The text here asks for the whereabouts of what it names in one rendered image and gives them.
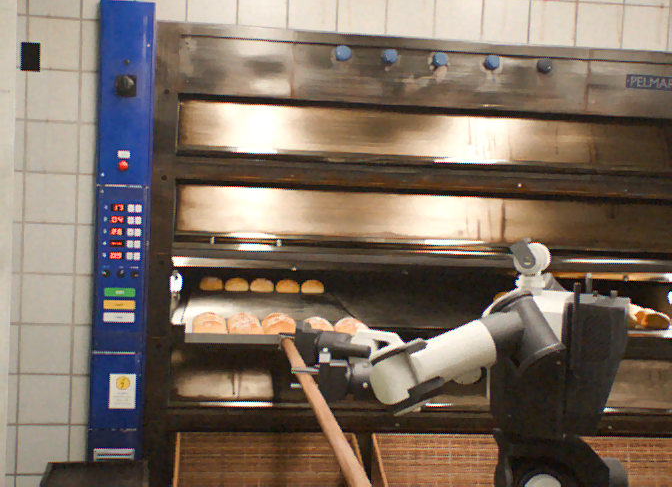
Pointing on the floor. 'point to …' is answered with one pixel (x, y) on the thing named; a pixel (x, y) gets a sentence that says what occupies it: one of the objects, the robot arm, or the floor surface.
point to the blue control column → (123, 20)
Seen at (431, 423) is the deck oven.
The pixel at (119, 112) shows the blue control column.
